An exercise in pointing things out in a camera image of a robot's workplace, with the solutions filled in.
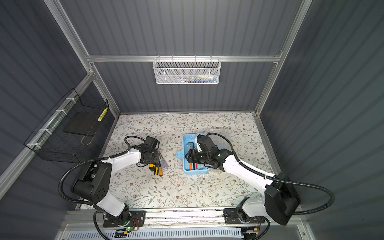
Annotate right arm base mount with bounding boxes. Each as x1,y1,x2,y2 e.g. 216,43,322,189
223,208,265,225

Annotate white perforated cable duct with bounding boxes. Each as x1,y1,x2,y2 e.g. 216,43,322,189
65,227,247,240

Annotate blue plastic tool box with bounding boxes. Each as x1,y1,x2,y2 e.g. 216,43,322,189
177,134,209,176

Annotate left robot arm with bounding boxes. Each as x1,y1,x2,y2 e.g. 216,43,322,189
71,137,160,217

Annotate yellow marker in basket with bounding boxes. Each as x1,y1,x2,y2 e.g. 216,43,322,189
97,107,109,122

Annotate black wire basket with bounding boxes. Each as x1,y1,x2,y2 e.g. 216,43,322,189
24,85,115,163

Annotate yellow black ratchet screwdriver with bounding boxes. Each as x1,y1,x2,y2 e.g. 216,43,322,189
149,164,158,173

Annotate black foam pad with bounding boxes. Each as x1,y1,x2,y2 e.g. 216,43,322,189
63,112,101,137

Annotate white wire mesh basket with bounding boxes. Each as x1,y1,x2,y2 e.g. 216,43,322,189
153,59,222,85

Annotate items in white basket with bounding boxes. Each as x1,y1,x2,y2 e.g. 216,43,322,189
176,74,219,84

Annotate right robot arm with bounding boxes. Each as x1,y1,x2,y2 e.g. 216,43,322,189
185,134,301,226

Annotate aluminium front rail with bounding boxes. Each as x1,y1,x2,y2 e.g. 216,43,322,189
62,208,304,231

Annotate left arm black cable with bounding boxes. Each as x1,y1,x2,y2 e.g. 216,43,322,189
58,135,145,207

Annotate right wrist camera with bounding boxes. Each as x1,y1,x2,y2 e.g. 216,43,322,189
195,135,206,152

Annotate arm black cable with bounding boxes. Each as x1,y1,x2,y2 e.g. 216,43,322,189
58,135,145,207
206,132,336,216

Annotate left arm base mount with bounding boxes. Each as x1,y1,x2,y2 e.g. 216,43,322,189
103,211,147,228

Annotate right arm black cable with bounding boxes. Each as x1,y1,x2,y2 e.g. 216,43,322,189
206,132,336,216

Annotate small yellow black screwdriver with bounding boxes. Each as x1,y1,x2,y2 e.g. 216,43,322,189
154,166,163,177

